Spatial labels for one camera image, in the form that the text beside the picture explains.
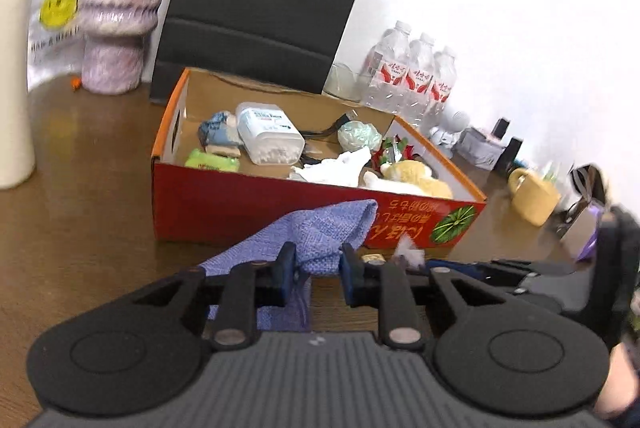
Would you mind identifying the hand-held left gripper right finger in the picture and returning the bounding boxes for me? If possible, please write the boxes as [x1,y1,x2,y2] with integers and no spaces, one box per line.
[338,243,506,350]

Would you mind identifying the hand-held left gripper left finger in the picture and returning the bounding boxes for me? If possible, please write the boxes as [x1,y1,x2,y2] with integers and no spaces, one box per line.
[127,241,304,352]

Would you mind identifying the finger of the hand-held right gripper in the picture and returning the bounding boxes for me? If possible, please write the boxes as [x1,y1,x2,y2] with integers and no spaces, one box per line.
[425,259,526,296]
[475,259,598,281]

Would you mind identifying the purple knitted cloth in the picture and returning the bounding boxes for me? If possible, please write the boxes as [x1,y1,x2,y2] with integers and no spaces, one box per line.
[197,199,380,334]

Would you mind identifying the red cardboard box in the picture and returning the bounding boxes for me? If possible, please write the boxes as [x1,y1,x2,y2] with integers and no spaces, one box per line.
[150,66,488,249]

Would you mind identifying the yellow white plush toy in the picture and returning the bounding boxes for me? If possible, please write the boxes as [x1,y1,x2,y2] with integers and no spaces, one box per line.
[362,160,454,201]

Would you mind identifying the green snack packet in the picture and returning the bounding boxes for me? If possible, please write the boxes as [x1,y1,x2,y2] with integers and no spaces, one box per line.
[184,148,242,172]

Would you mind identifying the small blue grey pouch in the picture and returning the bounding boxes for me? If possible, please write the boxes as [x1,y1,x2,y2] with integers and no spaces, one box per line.
[198,111,243,149]

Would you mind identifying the wooden desktop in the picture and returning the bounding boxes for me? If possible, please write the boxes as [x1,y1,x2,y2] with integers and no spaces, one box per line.
[0,70,640,428]

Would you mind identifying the person's right hand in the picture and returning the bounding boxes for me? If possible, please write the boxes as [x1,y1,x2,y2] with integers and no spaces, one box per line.
[594,342,640,424]

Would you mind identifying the purple packet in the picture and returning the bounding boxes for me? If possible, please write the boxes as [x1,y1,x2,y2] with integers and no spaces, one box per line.
[559,200,608,263]

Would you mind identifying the white paper scrap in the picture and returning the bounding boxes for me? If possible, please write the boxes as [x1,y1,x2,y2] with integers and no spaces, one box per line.
[392,242,427,269]

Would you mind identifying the yellow mug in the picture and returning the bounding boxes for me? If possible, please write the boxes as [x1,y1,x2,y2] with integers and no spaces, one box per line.
[508,168,563,227]

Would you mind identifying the black striped object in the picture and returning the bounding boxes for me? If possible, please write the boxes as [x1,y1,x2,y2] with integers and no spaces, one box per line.
[570,163,608,203]

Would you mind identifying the white crumpled tissue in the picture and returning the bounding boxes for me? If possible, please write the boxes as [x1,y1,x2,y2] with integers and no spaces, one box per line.
[289,147,373,189]

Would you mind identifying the grey tissue box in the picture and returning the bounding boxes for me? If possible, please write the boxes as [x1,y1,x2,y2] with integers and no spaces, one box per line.
[455,126,506,169]

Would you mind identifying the red green candy wrappers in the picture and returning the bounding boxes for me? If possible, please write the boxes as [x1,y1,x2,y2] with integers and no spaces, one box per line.
[372,135,418,171]

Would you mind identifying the white figurine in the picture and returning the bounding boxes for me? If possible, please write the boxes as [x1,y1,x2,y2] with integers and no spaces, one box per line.
[429,109,472,159]

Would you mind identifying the white cotton swab container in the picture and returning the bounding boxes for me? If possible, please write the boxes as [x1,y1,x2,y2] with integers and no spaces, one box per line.
[235,102,306,166]

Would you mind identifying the pale green crumpled ball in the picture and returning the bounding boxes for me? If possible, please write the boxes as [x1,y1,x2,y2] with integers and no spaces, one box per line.
[337,120,383,153]

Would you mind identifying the clear glass bowl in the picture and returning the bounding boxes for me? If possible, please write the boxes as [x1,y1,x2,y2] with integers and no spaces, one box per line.
[322,62,373,103]

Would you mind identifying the pink furry vase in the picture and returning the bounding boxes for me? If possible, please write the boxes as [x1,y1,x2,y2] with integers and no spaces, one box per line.
[79,0,174,96]

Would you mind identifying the tall white bottle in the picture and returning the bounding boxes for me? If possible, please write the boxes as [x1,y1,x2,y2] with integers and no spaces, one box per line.
[0,0,47,189]

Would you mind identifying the clear smiley plastic bag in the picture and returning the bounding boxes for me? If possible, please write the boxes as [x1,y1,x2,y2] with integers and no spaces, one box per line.
[26,0,101,91]

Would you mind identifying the black cable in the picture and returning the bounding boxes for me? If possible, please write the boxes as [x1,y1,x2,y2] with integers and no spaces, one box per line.
[300,114,353,156]

